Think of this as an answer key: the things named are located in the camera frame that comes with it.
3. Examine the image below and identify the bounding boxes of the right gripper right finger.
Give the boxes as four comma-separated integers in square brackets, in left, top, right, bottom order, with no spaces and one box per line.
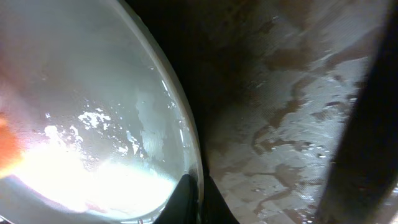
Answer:
[202,176,239,224]

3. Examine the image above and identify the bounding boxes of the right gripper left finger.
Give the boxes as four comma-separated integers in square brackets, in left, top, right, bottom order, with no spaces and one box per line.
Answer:
[154,174,198,224]

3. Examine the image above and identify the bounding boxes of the large brown serving tray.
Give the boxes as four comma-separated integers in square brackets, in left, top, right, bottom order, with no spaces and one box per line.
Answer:
[130,0,397,223]

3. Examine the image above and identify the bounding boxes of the pale green plate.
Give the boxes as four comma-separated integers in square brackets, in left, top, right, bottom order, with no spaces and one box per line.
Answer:
[1,0,203,223]

